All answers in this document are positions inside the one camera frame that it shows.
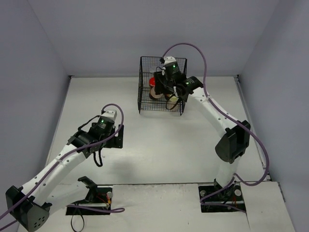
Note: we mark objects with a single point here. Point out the yellow-lid spice shaker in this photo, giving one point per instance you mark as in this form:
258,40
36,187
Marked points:
171,105

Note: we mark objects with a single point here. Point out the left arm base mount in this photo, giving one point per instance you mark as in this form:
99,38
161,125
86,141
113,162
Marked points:
97,202

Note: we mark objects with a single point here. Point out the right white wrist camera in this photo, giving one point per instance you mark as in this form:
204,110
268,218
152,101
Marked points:
167,60

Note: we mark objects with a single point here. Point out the black wire mesh rack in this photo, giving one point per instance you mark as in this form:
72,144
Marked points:
148,66

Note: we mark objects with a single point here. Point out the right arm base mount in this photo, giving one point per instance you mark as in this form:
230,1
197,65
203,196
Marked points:
229,200

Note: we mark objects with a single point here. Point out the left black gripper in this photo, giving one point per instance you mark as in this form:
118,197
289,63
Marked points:
117,137

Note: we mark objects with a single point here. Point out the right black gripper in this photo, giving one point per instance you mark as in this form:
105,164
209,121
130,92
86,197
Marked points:
159,79

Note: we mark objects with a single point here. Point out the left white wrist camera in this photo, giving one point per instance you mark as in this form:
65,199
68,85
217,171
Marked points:
110,114

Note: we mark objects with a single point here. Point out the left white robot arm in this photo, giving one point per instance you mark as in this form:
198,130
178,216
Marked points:
32,203

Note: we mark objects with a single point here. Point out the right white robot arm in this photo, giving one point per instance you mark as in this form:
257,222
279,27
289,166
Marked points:
234,139

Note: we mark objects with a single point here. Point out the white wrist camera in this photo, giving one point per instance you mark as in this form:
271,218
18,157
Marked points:
167,60
110,114

